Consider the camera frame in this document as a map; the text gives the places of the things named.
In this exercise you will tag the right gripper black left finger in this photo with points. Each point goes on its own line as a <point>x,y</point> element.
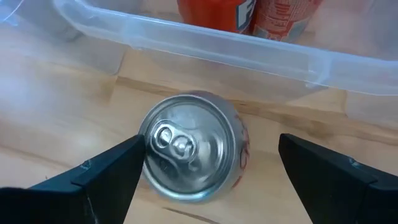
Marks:
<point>87,199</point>

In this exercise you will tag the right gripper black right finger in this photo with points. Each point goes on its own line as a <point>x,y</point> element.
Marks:
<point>342,199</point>

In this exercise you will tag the red soda can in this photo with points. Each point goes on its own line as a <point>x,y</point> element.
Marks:
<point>211,14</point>
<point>283,18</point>

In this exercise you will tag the silver soda can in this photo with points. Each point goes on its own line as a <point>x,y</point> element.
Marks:
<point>192,149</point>

